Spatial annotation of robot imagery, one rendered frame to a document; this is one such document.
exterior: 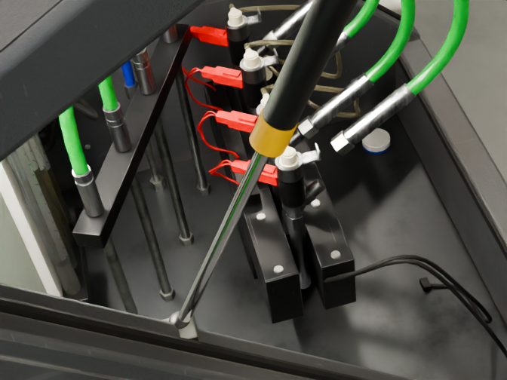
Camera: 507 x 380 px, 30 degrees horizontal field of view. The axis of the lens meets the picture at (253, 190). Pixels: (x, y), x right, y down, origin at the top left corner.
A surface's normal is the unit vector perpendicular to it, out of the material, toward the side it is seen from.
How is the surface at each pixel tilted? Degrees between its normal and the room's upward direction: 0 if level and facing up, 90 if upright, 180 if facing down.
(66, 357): 90
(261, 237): 0
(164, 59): 0
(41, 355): 90
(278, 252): 0
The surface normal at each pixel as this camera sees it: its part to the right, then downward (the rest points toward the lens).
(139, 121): -0.11, -0.66
